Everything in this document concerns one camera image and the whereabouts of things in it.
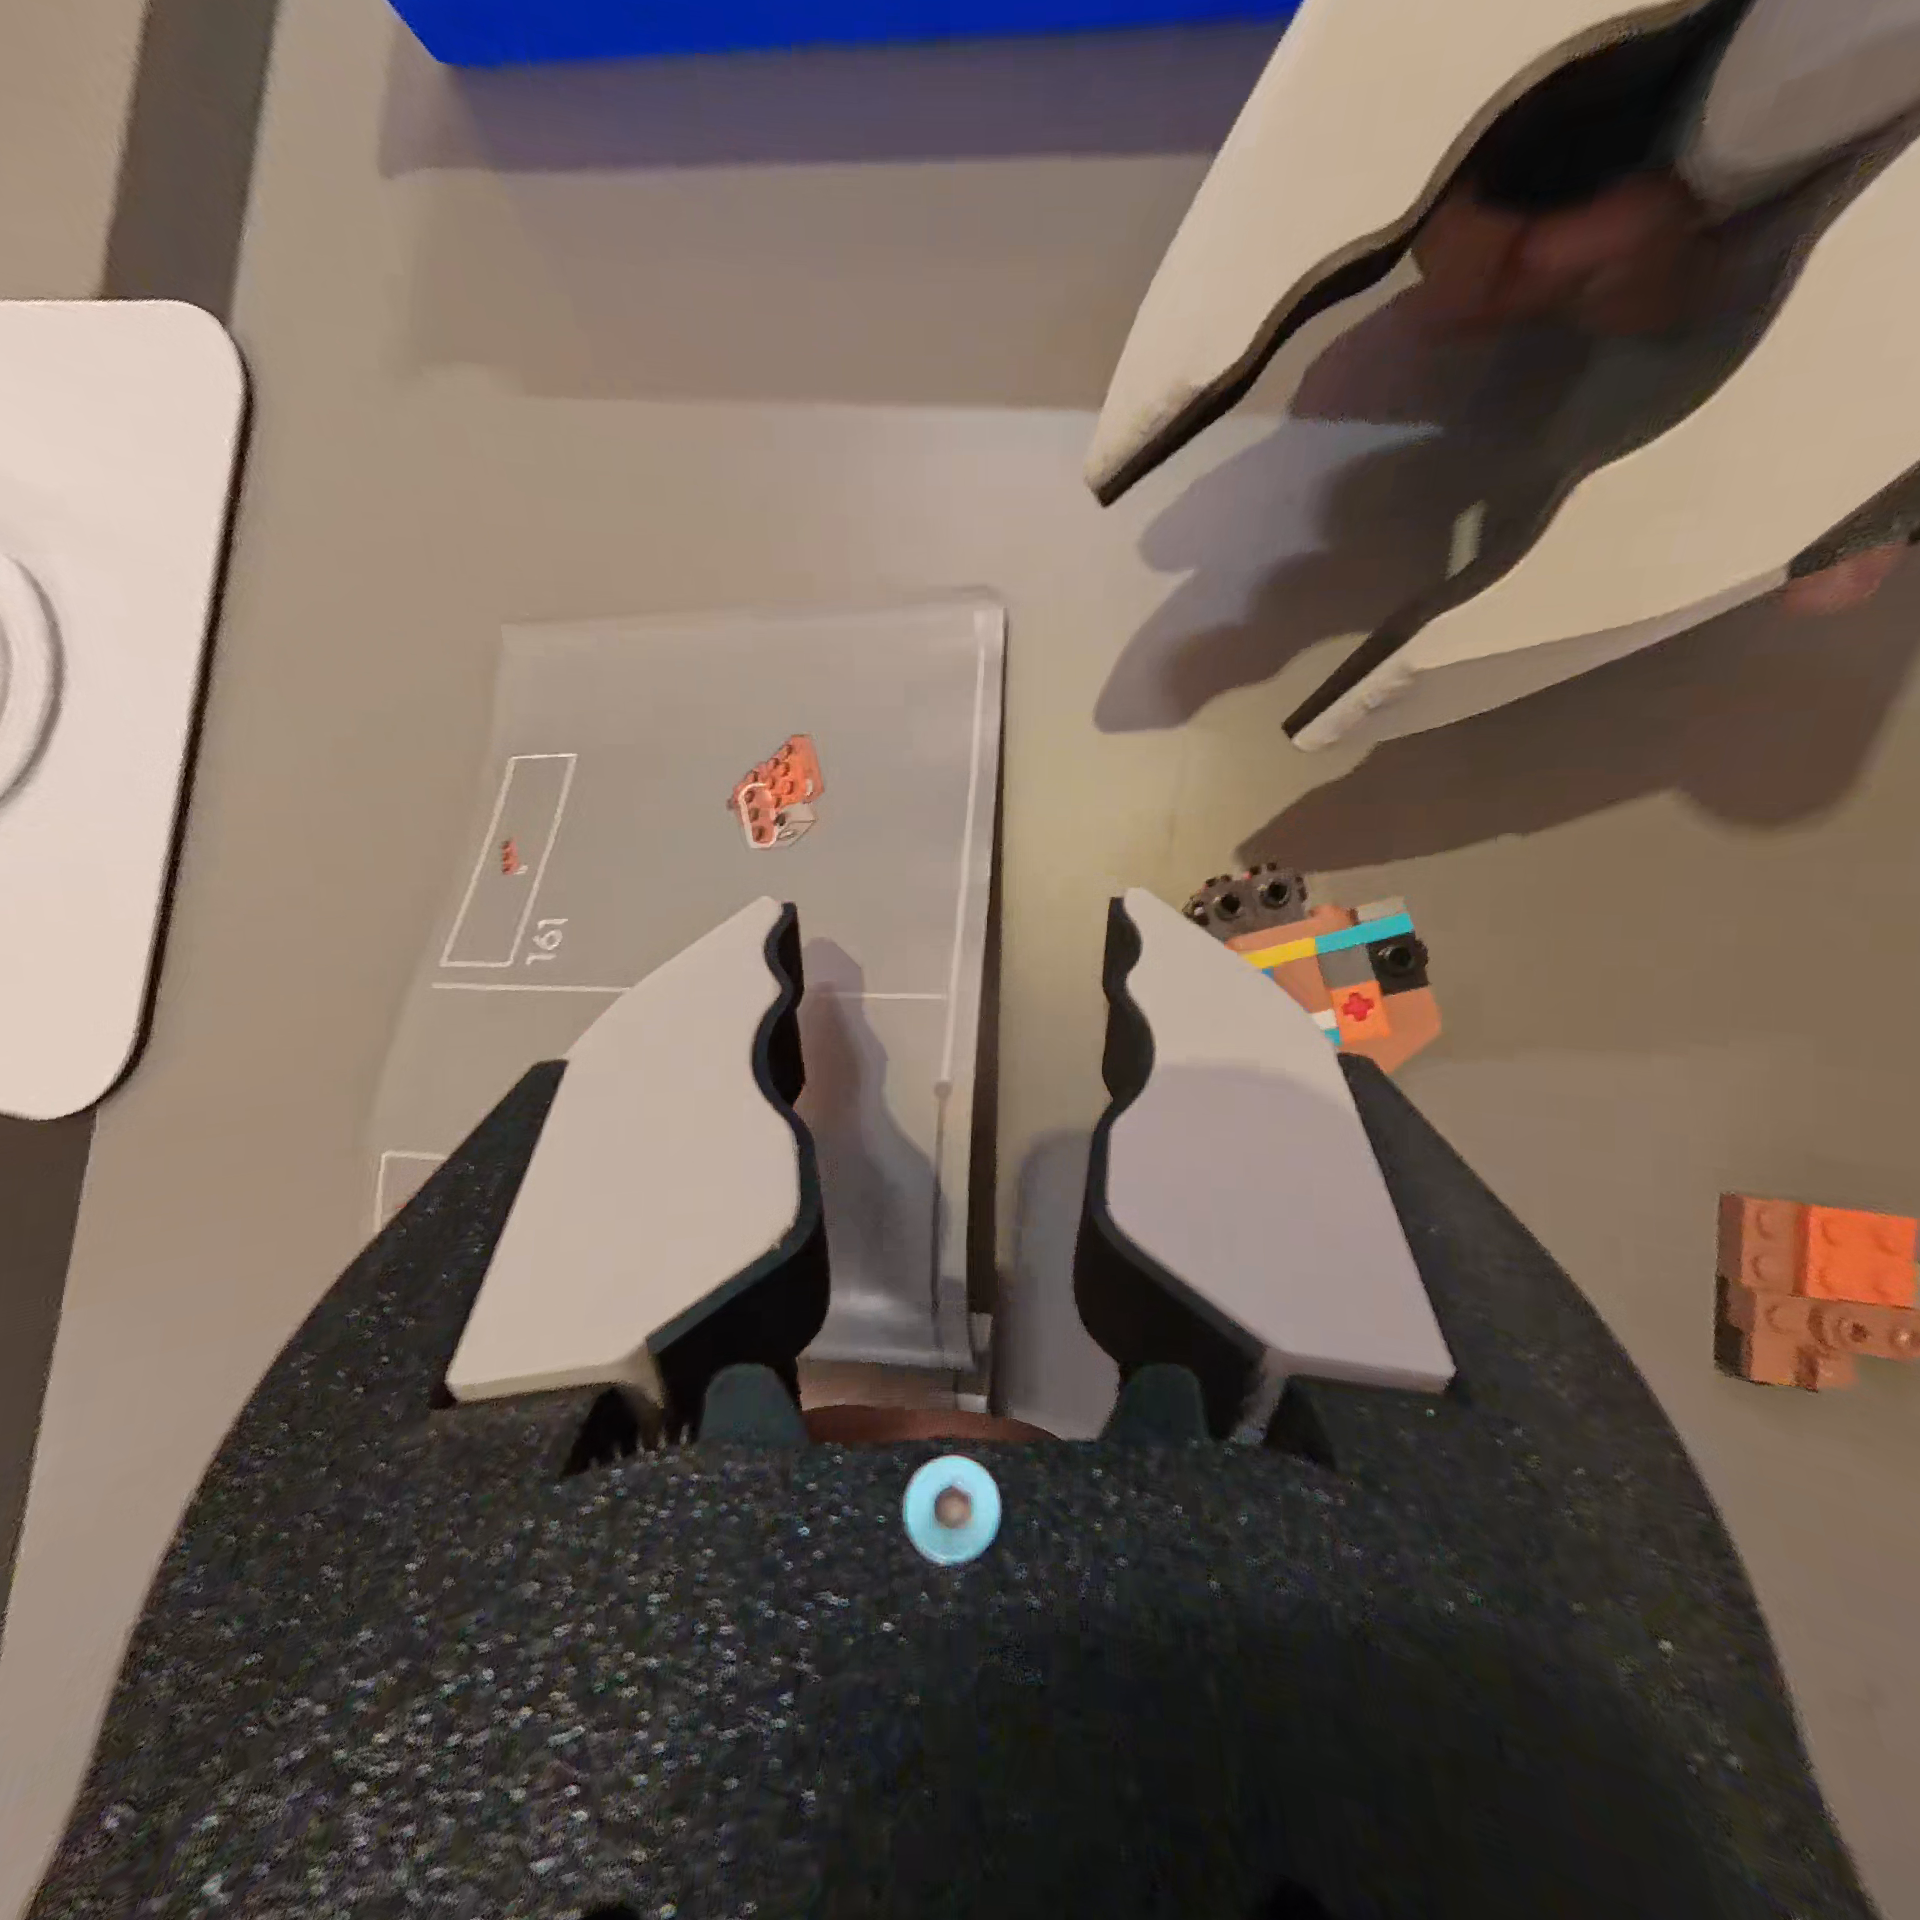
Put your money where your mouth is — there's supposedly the small orange toy brick assembly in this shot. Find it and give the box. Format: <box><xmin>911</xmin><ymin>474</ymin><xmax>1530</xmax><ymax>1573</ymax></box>
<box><xmin>1715</xmin><ymin>1194</ymin><xmax>1920</xmax><ymax>1391</ymax></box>

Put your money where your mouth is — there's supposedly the toy brick instruction booklet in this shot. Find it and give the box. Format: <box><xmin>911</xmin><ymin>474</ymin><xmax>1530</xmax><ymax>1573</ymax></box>
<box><xmin>367</xmin><ymin>590</ymin><xmax>1006</xmax><ymax>1377</ymax></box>

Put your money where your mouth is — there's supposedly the blue plastic bin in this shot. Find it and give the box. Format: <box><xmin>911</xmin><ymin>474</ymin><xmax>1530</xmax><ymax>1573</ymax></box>
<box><xmin>386</xmin><ymin>0</ymin><xmax>1313</xmax><ymax>69</ymax></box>

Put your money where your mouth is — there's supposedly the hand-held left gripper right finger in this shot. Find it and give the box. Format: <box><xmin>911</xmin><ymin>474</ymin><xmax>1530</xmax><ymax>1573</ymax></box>
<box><xmin>1072</xmin><ymin>891</ymin><xmax>1454</xmax><ymax>1403</ymax></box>

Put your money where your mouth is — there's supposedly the person's right hand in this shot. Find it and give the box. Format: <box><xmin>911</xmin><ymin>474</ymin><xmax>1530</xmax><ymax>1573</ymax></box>
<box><xmin>1786</xmin><ymin>547</ymin><xmax>1920</xmax><ymax>618</ymax></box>

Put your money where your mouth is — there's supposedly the multicoloured toy brick model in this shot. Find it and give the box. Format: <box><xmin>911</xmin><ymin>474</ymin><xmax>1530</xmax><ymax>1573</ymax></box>
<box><xmin>1183</xmin><ymin>858</ymin><xmax>1442</xmax><ymax>1074</ymax></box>

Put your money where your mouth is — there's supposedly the grey desk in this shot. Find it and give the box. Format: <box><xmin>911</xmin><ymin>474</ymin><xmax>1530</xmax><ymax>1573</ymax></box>
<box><xmin>0</xmin><ymin>0</ymin><xmax>1920</xmax><ymax>1920</ymax></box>

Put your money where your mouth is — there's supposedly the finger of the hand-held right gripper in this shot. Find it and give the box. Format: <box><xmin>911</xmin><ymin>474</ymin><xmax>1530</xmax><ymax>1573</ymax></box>
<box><xmin>1081</xmin><ymin>0</ymin><xmax>1767</xmax><ymax>508</ymax></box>
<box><xmin>1282</xmin><ymin>137</ymin><xmax>1920</xmax><ymax>754</ymax></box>

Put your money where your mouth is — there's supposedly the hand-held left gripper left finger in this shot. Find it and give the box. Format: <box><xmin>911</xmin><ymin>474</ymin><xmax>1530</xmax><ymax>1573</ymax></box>
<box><xmin>444</xmin><ymin>897</ymin><xmax>830</xmax><ymax>1413</ymax></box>

